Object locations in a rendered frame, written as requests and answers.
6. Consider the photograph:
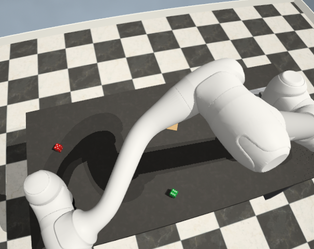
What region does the pale yellow mat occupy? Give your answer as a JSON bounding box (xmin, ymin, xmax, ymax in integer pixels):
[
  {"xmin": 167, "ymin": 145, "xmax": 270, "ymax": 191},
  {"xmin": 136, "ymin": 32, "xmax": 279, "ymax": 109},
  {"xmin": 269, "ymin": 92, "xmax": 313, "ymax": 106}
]
[{"xmin": 166, "ymin": 123, "xmax": 178, "ymax": 131}]

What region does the green die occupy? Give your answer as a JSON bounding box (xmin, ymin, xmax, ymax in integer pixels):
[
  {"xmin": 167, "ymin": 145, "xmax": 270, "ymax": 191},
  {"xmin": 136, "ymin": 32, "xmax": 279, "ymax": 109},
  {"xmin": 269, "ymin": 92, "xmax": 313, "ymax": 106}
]
[{"xmin": 169, "ymin": 189, "xmax": 178, "ymax": 198}]

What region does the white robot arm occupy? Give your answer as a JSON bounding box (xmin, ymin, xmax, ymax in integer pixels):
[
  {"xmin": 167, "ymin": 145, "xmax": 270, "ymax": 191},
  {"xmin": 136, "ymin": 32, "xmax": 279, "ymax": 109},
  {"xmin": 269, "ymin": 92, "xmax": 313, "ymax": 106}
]
[{"xmin": 23, "ymin": 58, "xmax": 314, "ymax": 249}]

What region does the red die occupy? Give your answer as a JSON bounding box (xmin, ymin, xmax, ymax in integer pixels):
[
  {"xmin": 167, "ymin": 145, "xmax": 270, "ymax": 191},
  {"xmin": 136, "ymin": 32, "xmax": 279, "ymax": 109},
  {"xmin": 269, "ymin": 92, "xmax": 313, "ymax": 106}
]
[{"xmin": 54, "ymin": 143, "xmax": 63, "ymax": 152}]

